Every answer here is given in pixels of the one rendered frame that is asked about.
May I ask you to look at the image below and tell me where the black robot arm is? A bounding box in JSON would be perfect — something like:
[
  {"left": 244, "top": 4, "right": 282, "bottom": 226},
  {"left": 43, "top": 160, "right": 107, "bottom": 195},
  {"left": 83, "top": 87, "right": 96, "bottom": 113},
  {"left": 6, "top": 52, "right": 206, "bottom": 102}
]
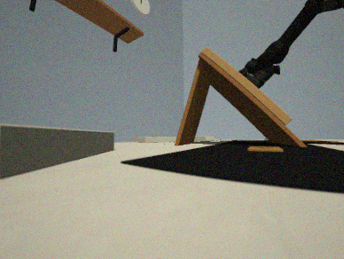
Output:
[{"left": 239, "top": 0, "right": 344, "bottom": 81}]

